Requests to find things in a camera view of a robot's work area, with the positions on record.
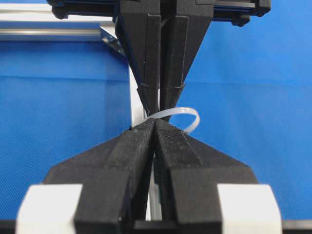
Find white zip tie loop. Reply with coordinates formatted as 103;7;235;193
138;107;200;133

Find blue table mat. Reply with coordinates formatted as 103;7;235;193
0;13;312;219

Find silver aluminum extrusion frame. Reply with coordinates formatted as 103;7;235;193
0;3;161;221

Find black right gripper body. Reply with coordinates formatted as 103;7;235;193
47;0;271;26

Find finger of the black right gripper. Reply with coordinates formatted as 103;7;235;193
118;0;161;115
159;0;215;110

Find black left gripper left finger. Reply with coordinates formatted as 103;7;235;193
16;118;156;234

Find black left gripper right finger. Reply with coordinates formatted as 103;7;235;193
155;119;282;234

